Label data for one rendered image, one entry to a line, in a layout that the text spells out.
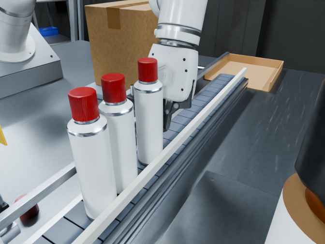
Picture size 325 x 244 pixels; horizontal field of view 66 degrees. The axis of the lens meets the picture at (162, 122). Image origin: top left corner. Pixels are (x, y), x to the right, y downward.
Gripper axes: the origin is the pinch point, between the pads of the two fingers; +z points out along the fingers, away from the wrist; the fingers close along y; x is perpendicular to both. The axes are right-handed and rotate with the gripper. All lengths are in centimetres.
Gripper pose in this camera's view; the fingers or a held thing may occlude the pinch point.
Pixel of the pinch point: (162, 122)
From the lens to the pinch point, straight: 52.2
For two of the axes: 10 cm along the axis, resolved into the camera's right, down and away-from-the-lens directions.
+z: -1.7, 9.6, 2.2
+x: 4.8, -1.1, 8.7
